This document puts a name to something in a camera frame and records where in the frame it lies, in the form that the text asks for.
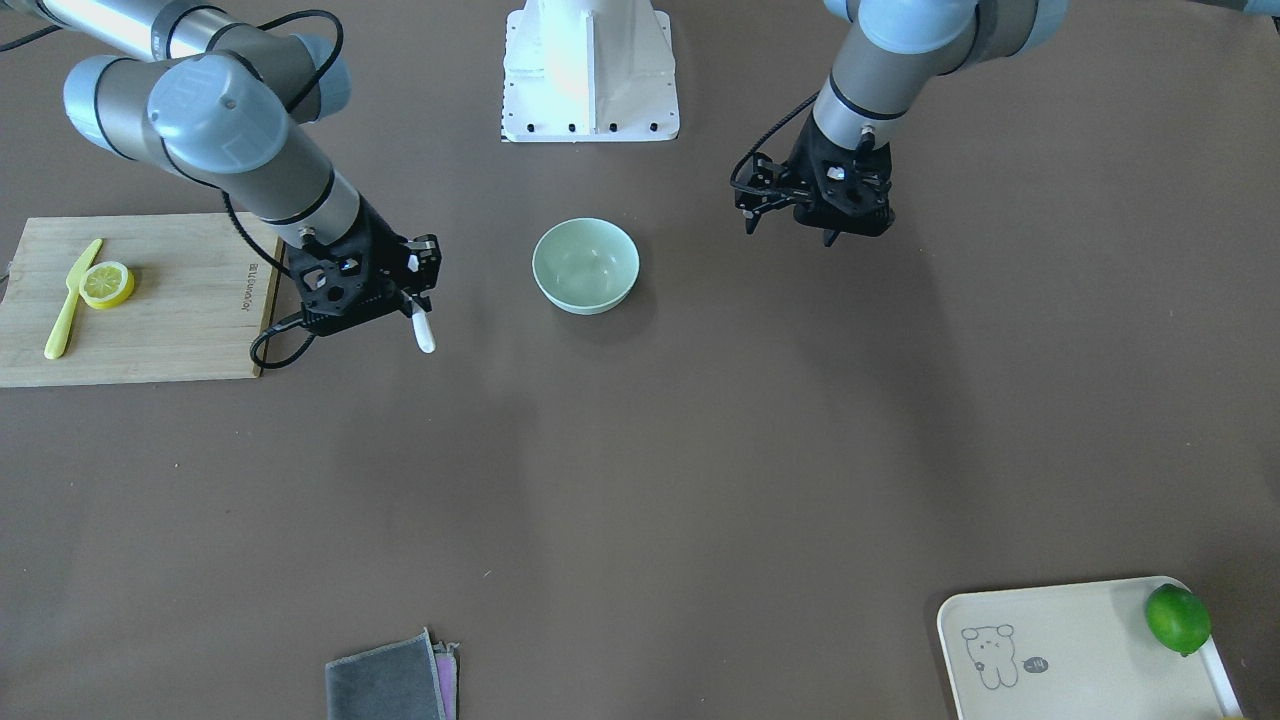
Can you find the green lime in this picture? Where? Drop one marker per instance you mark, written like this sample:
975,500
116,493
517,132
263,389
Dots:
1177,619

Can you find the bamboo cutting board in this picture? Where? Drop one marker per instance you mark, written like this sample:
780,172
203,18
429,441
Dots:
202,297

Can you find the folded grey cloth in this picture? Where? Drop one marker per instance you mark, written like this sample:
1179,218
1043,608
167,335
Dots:
414,679

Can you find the beige rabbit tray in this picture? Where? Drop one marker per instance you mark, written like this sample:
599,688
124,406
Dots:
1075,651

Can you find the halved lemon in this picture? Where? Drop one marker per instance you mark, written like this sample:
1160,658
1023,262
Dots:
107,285

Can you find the white ceramic spoon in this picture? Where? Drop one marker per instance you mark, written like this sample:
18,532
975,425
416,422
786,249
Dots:
424,335

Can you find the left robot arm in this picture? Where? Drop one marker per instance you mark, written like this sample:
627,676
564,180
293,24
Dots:
891,51

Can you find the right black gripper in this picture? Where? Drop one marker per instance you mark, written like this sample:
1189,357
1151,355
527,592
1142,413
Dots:
385,243

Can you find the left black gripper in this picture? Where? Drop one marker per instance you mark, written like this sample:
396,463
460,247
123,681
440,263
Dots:
800,160

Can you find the mint green bowl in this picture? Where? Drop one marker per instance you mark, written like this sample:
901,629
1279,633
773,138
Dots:
585,266

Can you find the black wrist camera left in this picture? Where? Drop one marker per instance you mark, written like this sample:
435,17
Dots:
760,185

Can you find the white camera pole base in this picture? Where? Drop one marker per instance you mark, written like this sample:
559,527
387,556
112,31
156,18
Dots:
589,72

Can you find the yellow plastic knife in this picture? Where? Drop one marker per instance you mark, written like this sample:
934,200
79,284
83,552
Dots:
57,341

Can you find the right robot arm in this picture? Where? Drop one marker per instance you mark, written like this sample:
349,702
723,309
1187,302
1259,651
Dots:
193,91

